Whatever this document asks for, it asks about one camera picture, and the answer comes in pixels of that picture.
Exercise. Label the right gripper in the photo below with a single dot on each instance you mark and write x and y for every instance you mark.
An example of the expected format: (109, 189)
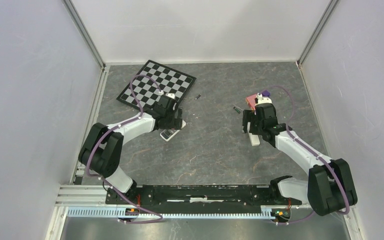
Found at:
(249, 116)

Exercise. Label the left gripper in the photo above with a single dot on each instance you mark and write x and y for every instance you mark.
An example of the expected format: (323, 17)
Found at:
(175, 123)

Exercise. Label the long white remote control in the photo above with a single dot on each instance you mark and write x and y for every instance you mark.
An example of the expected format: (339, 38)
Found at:
(254, 139)

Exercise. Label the short white remote control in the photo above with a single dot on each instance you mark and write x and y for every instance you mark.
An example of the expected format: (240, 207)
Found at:
(168, 134)

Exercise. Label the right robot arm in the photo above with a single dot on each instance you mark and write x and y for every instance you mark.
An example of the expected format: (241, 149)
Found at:
(329, 186)

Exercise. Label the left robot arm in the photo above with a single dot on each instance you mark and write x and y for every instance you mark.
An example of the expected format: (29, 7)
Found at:
(101, 151)

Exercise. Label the red and yellow block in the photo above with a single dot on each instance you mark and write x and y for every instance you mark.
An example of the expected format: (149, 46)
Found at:
(251, 101)

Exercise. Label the purple cube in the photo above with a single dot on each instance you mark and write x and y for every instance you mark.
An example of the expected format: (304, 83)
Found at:
(265, 93)

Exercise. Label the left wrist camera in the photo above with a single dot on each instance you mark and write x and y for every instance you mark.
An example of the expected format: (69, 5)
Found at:
(167, 96)

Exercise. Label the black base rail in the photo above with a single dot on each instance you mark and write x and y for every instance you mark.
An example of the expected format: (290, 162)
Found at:
(200, 199)

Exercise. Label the white slotted cable duct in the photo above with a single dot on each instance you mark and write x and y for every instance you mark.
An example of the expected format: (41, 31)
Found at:
(123, 212)

